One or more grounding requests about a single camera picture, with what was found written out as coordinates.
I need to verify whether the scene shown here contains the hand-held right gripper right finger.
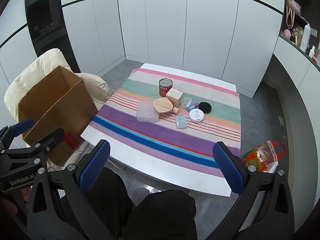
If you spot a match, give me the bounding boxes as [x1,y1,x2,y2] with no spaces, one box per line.
[207,141,294,240]

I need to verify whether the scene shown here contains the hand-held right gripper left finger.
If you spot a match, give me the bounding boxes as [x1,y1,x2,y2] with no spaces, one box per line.
[26,139,111,240]

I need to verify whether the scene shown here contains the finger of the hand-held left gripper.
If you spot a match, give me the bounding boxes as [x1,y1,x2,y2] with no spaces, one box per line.
[0,118,34,153]
[0,127,66,163]

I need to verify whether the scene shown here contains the brown cardboard box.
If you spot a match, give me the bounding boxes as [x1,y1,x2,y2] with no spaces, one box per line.
[18,65,98,167]

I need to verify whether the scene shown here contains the white round compact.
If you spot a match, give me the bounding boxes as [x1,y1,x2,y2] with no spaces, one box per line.
[188,108,205,124]

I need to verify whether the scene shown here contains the black round puff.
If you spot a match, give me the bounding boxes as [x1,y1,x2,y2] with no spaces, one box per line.
[198,102,212,115]

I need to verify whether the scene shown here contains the small clear blue case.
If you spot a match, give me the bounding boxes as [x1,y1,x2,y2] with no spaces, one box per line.
[175,114,187,129]

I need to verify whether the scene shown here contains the clear square plastic container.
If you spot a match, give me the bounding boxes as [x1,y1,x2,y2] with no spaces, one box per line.
[136,101,160,123]

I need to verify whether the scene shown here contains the peach heart-shaped compact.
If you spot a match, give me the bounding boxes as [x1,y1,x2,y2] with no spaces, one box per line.
[153,98,173,114]

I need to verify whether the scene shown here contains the beige square carton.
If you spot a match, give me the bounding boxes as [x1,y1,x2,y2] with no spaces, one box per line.
[166,88,184,107]

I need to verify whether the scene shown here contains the red tin can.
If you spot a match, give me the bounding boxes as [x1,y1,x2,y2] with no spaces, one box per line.
[159,78,174,98]

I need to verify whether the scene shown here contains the person's left hand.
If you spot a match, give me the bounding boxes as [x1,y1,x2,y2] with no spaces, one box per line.
[20,186,34,203]

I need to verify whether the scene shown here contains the cream padded chair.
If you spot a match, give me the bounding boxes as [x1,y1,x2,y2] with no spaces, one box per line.
[4,48,113,173]

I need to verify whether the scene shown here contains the striped colourful cloth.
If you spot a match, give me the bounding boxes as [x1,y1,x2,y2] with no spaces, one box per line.
[89,68,242,178]

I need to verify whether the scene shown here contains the person's black pants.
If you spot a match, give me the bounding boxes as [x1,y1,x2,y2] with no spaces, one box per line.
[59,166,197,240]

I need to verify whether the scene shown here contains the brown paw print box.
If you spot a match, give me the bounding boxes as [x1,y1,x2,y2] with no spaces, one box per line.
[291,26,304,46]

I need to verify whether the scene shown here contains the tall white bottle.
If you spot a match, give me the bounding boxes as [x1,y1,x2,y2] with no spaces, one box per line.
[299,24,311,53]

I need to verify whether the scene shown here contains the pink plush bag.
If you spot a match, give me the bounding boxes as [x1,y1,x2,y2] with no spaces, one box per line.
[285,0,302,29]

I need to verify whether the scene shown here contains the black glossy wall panel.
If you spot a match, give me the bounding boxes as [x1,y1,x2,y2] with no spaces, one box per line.
[25,0,80,73]

